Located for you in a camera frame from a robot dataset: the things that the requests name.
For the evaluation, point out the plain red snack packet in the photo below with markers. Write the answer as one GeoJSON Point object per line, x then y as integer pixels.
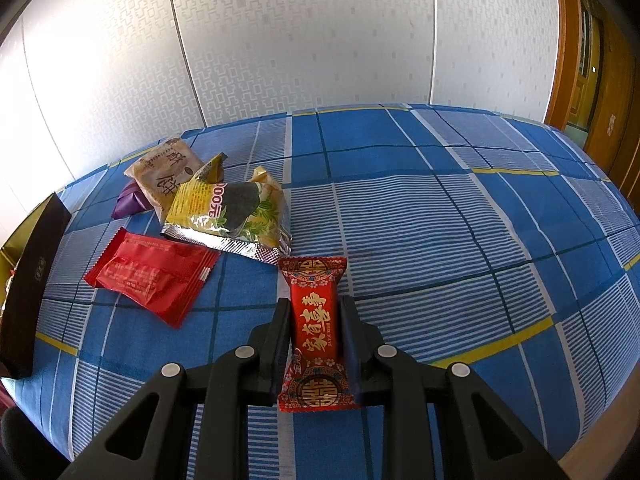
{"type": "Point", "coordinates": [145, 275]}

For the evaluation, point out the wooden door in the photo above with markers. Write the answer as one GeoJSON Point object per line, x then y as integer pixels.
{"type": "Point", "coordinates": [600, 85]}

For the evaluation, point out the beige cake packet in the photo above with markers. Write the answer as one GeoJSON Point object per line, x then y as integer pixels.
{"type": "Point", "coordinates": [160, 170]}

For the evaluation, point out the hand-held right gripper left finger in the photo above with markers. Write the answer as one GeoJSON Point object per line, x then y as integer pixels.
{"type": "Point", "coordinates": [282, 340]}

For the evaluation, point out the purple snack packet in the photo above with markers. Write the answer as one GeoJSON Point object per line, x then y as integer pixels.
{"type": "Point", "coordinates": [127, 202]}

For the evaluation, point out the red patterned snack packet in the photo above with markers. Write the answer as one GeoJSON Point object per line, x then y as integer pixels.
{"type": "Point", "coordinates": [315, 320]}

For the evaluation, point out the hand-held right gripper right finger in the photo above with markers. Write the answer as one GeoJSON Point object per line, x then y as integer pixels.
{"type": "Point", "coordinates": [347, 340]}

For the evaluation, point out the gold tin box black outside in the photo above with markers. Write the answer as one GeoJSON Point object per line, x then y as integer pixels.
{"type": "Point", "coordinates": [30, 280]}

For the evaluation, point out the yellow and green snack packet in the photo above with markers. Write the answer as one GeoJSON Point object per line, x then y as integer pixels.
{"type": "Point", "coordinates": [200, 200]}

